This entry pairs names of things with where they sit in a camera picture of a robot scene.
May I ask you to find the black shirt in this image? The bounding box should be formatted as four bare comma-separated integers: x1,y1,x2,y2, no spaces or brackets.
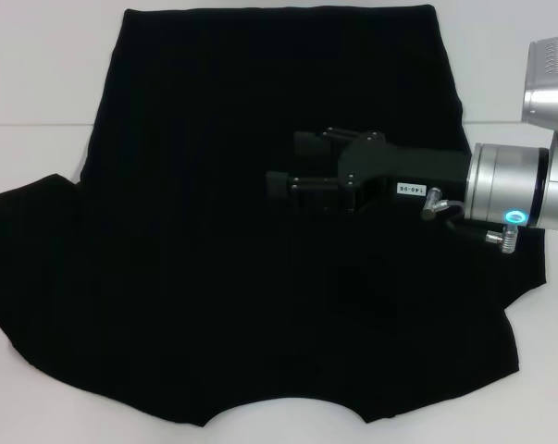
0,4,549,415

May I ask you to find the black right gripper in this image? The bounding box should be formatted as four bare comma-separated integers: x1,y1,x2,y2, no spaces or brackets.
265,126,475,219

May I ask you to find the right arm cable with connectors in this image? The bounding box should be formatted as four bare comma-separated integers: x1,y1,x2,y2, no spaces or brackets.
421,186,523,254

